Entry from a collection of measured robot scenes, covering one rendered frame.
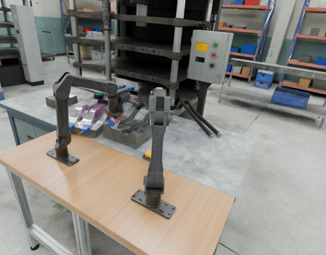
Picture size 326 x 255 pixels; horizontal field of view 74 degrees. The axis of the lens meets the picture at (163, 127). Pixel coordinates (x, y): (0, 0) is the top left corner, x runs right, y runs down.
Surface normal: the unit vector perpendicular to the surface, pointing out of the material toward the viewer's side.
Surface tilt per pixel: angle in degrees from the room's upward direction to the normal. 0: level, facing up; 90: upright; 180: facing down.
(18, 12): 90
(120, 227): 0
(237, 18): 90
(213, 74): 90
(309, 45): 90
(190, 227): 0
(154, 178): 61
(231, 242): 0
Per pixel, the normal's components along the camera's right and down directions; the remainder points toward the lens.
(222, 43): -0.47, 0.36
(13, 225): 0.07, -0.89
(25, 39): 0.81, 0.32
